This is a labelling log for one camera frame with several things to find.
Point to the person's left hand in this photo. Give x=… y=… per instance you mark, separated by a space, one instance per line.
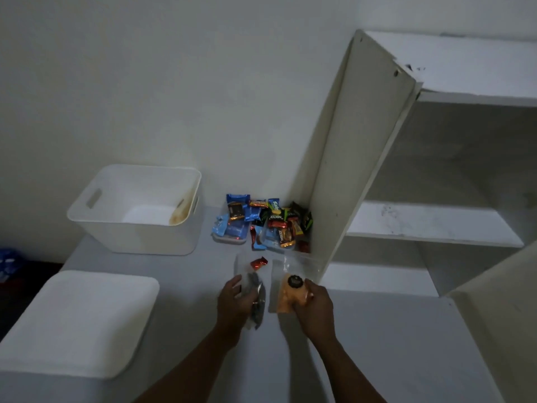
x=235 y=308

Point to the person's right hand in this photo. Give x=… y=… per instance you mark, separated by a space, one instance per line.
x=314 y=314

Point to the clear bag of grey snacks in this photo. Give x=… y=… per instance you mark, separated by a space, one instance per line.
x=256 y=306

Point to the clear bag of orange snacks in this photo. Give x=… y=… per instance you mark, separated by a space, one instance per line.
x=289 y=295

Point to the red candy wrapper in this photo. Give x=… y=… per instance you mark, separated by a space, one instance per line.
x=259 y=263

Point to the pile of candies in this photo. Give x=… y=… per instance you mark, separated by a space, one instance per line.
x=272 y=222

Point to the clear bag of orange-yellow snacks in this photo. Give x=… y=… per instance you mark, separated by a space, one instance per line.
x=178 y=214

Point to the white plastic storage bin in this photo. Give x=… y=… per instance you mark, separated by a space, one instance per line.
x=134 y=243

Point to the white bin lid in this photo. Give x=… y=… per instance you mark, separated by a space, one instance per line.
x=79 y=318

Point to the person's right forearm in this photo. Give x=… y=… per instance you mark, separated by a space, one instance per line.
x=344 y=373

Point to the person's left forearm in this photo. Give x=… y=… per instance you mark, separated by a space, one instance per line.
x=189 y=373

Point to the white shelf unit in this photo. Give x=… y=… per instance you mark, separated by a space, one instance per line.
x=356 y=163

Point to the dark red bed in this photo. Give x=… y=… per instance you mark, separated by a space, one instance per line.
x=25 y=293

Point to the blue plastic bag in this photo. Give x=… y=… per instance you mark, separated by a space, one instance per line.
x=10 y=264

